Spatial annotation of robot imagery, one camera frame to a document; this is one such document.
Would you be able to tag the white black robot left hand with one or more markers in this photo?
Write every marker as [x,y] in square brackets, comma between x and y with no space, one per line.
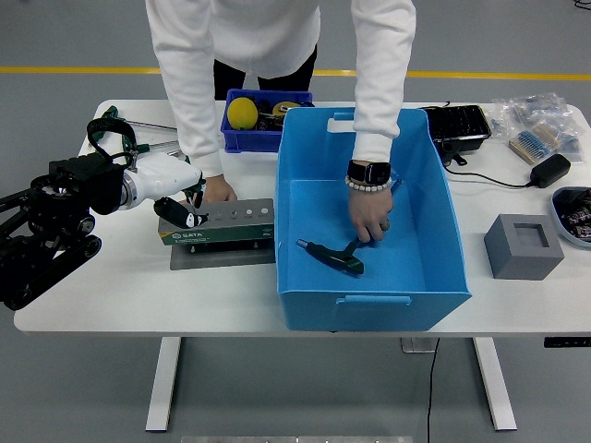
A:
[166,177]

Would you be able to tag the person's left hand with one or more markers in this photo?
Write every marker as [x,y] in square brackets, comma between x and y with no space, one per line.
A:
[369,212]

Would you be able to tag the person's right hand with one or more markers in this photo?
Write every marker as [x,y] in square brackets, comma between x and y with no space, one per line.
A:
[221,189]

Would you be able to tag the grey green hex key stand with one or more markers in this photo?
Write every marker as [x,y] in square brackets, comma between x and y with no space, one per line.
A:
[221,233]

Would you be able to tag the person's left forearm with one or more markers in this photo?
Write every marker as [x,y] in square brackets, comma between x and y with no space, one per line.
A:
[376,115]

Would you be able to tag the person's right forearm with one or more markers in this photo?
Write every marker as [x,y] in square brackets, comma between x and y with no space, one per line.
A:
[198,138]

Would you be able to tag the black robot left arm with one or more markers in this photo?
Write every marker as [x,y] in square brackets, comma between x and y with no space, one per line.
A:
[46,258]

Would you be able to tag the large blue folding box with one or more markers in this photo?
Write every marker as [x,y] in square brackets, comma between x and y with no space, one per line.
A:
[406,263]

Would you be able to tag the black wristwatch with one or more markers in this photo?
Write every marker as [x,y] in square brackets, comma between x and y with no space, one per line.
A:
[369,171]

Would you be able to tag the small blue plastic bin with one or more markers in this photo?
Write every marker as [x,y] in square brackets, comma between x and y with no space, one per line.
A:
[249,140]

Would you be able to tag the dark metal hardware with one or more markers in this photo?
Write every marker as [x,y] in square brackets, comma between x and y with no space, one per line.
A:
[265,122]

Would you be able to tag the yellow tape measure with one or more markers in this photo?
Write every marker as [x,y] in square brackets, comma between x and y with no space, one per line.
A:
[284,108]

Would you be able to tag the black plastic case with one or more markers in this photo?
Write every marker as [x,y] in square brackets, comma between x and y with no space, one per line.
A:
[461,124]

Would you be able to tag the grey cube block with recess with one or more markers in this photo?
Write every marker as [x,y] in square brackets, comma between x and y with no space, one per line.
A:
[508,258]

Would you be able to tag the person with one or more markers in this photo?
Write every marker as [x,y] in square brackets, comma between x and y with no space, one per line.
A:
[258,37]

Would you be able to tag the blue resistor tape bundle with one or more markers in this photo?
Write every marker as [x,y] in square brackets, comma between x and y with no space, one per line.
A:
[535,143]

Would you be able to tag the black power adapter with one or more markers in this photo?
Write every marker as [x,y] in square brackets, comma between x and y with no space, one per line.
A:
[551,170]

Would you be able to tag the clear plastic component bags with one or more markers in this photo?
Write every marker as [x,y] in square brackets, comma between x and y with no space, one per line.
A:
[540,108]

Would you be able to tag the white table leg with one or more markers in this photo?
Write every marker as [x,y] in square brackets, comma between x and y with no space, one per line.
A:
[161,383]
[496,383]

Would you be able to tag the blue-rimmed tray with parts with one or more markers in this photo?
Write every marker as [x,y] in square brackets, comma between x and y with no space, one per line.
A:
[575,207]

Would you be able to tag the black table control panel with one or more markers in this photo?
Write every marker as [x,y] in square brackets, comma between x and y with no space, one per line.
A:
[568,342]

